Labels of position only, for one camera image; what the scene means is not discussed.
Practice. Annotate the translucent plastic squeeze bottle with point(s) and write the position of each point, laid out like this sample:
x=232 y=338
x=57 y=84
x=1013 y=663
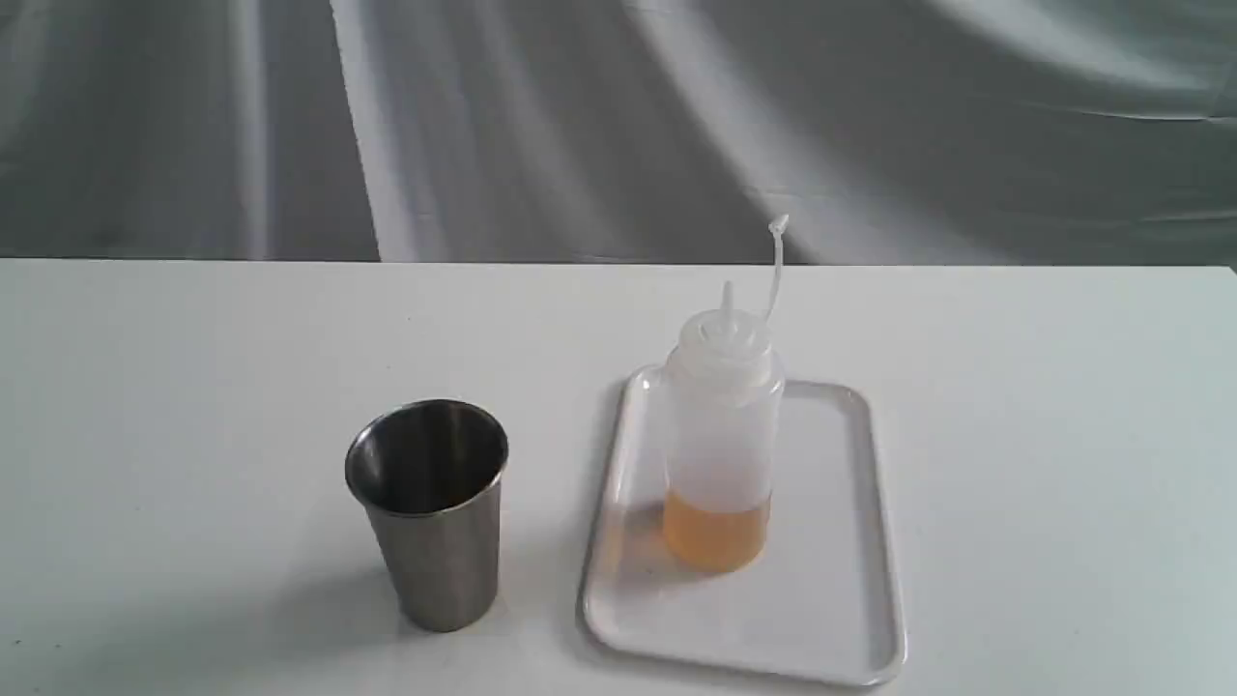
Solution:
x=722 y=389

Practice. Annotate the stainless steel cup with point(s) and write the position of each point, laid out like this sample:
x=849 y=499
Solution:
x=428 y=475

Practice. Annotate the white plastic tray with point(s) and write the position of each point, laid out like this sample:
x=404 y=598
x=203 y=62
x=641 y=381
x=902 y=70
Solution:
x=822 y=601

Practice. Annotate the grey backdrop cloth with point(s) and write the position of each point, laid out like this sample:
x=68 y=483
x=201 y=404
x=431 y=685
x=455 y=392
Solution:
x=890 y=132

